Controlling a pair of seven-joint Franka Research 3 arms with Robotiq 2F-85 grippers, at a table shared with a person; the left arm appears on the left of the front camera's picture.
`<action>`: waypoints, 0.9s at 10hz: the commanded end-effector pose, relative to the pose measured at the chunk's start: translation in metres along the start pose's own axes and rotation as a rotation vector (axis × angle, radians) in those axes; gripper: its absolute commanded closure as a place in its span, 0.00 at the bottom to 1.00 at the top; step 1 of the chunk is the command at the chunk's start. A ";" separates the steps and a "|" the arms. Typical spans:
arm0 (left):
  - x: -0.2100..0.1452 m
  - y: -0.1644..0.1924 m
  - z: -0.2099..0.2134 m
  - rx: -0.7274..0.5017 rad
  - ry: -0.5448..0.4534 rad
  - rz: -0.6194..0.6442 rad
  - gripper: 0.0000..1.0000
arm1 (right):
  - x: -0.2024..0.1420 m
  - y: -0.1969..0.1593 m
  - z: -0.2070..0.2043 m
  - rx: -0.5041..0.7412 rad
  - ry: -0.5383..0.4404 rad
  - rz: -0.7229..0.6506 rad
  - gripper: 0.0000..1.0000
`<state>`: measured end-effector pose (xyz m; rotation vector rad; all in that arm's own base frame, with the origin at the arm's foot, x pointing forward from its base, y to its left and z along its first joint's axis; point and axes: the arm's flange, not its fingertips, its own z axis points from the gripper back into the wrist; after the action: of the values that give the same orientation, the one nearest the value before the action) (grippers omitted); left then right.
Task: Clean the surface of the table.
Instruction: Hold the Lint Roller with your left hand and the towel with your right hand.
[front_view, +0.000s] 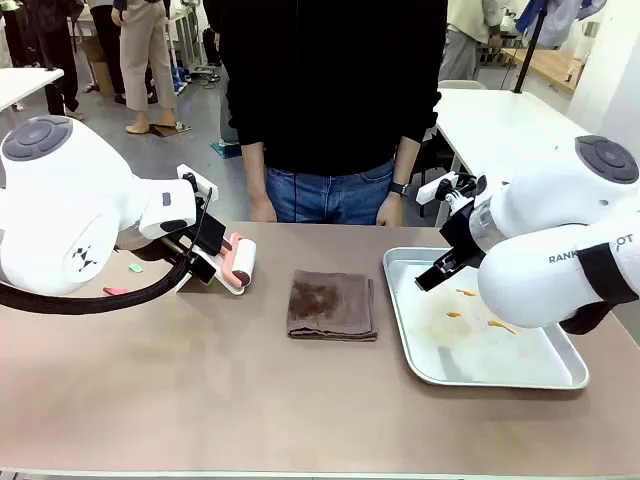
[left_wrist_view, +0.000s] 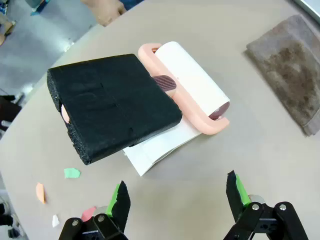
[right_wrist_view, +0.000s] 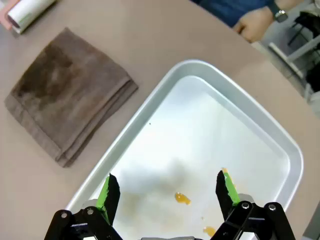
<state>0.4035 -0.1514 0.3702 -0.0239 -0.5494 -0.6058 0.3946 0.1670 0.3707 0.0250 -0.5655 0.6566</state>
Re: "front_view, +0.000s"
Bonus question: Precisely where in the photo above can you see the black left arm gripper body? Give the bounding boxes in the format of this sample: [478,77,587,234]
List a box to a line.
[167,234,202,269]

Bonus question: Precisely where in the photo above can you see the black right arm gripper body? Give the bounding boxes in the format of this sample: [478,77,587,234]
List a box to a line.
[438,200,486,266]

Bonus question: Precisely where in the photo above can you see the pink white lint roller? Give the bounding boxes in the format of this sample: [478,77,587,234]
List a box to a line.
[199,215,258,296]

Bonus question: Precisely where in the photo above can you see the brown towel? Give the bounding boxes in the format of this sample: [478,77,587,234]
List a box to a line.
[287,269,380,343]

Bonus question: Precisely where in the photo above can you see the person's left forearm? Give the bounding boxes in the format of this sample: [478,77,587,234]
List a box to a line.
[392,134,422,186]

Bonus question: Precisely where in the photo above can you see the person's right forearm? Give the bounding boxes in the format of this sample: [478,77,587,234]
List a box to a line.
[239,141,270,204]

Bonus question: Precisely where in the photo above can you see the person's left hand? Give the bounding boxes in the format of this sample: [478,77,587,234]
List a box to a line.
[375,193,406,227]

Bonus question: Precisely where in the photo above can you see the person's right hand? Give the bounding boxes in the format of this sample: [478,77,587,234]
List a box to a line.
[249,197,278,224]

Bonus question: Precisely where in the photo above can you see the white folded roller stand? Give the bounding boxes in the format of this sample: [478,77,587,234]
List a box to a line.
[175,249,251,297]

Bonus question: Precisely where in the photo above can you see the silver metal tray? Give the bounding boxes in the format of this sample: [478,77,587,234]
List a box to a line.
[382,246,591,390]

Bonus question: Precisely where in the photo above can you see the blue floor mat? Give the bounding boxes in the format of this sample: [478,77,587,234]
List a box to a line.
[209,138,245,159]

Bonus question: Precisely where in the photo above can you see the dark floor mat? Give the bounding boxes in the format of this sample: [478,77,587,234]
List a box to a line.
[149,121,194,138]

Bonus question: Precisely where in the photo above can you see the large white side table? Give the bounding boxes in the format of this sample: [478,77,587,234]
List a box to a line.
[433,87,581,229]

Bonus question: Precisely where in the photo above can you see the person's blue jeans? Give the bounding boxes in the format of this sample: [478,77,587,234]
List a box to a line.
[264,159,396,225]

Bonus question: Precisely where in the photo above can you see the background person grey jeans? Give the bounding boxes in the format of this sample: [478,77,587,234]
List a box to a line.
[215,64,242,147]

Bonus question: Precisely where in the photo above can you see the wooden top work table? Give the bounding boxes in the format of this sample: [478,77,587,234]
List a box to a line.
[499,46,587,95]

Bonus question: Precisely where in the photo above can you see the black tripod pole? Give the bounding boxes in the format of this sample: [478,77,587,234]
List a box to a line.
[513,0,550,95]

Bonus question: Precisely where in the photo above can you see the background person beige trousers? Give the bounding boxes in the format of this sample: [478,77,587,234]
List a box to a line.
[118,0,180,135]

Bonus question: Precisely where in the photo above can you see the background person white shirt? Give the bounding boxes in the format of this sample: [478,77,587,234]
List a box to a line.
[438,0,507,84]

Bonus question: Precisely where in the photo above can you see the brown cardboard box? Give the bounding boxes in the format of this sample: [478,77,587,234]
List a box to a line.
[81,37,117,99]

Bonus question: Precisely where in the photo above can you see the person's black sweater torso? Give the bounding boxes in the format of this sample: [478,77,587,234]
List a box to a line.
[204,0,449,177]

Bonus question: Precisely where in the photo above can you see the background person black clothes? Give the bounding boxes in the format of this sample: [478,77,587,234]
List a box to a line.
[19,0,85,121]

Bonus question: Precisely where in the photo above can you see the small white side table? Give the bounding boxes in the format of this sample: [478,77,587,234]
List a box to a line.
[0,67,66,119]

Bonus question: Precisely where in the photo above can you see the background person blue shirt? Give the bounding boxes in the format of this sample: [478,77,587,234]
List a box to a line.
[514,0,609,50]

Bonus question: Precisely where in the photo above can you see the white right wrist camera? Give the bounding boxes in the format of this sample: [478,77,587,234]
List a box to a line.
[416,171,479,205]

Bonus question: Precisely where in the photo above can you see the black braided cable sleeve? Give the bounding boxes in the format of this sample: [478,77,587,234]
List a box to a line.
[0,187,215,316]
[559,243,627,336]

